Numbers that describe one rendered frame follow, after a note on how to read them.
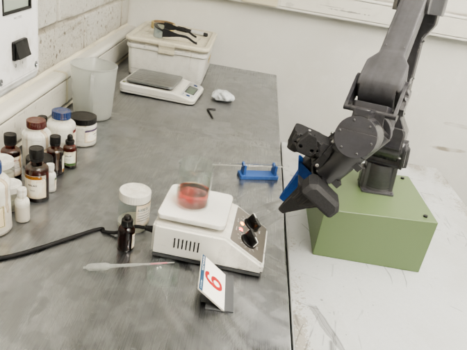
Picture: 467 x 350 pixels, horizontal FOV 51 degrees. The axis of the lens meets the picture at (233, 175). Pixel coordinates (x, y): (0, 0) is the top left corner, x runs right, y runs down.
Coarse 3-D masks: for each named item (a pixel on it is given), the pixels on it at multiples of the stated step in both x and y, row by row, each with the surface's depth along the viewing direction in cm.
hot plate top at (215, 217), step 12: (168, 192) 91; (216, 192) 94; (168, 204) 87; (216, 204) 90; (228, 204) 90; (168, 216) 84; (180, 216) 84; (192, 216) 85; (204, 216) 85; (216, 216) 86; (228, 216) 87; (216, 228) 83
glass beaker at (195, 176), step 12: (192, 156) 88; (180, 168) 84; (192, 168) 88; (204, 168) 88; (180, 180) 84; (192, 180) 83; (204, 180) 84; (180, 192) 85; (192, 192) 84; (204, 192) 85; (180, 204) 86; (192, 204) 85; (204, 204) 86
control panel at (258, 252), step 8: (240, 208) 95; (240, 216) 92; (248, 216) 95; (240, 224) 90; (232, 232) 86; (240, 232) 88; (256, 232) 92; (264, 232) 94; (232, 240) 84; (240, 240) 86; (264, 240) 92; (248, 248) 86; (256, 248) 88; (256, 256) 86
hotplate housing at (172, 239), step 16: (160, 224) 84; (176, 224) 85; (160, 240) 85; (176, 240) 85; (192, 240) 84; (208, 240) 84; (224, 240) 84; (176, 256) 87; (192, 256) 86; (208, 256) 85; (224, 256) 85; (240, 256) 85; (240, 272) 86; (256, 272) 86
